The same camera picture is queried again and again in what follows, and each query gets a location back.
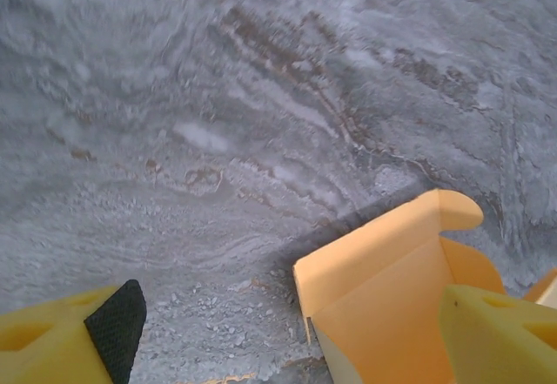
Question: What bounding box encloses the yellow paper box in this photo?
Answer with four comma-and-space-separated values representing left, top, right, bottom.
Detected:
292, 188, 557, 384

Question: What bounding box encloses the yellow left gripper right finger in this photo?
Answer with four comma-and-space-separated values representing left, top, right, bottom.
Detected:
439, 282, 557, 384

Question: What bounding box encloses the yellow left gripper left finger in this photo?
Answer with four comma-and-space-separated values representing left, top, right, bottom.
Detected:
0, 279, 147, 384

